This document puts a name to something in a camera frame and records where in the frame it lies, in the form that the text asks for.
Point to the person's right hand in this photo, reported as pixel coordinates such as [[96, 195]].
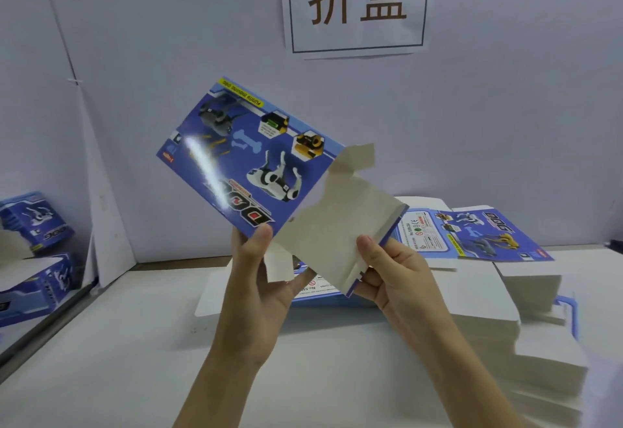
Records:
[[409, 291]]

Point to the person's left hand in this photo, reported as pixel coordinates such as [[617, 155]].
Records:
[[253, 311]]

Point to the blue dog-print cardboard box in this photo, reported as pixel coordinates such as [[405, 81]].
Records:
[[243, 165]]

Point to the pile of blue boxes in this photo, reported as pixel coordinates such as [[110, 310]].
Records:
[[34, 223]]

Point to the person's left forearm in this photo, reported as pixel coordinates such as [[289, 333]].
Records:
[[219, 394]]

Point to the person's right forearm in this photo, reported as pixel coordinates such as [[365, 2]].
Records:
[[472, 384]]

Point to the black object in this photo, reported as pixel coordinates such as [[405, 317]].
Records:
[[616, 244]]

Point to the white paper wall sign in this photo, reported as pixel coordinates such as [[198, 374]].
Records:
[[355, 41]]

